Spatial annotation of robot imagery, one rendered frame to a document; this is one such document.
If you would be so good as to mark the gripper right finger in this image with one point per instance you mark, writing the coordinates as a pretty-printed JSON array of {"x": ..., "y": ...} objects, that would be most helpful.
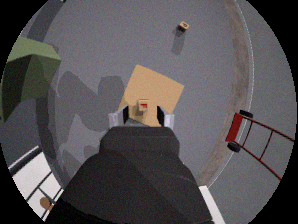
[{"x": 165, "y": 118}]

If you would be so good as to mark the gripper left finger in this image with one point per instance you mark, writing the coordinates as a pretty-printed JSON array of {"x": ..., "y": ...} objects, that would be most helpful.
[{"x": 119, "y": 117}]

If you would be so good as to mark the tan flat mat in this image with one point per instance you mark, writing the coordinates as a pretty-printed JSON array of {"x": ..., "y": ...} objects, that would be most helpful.
[{"x": 146, "y": 84}]

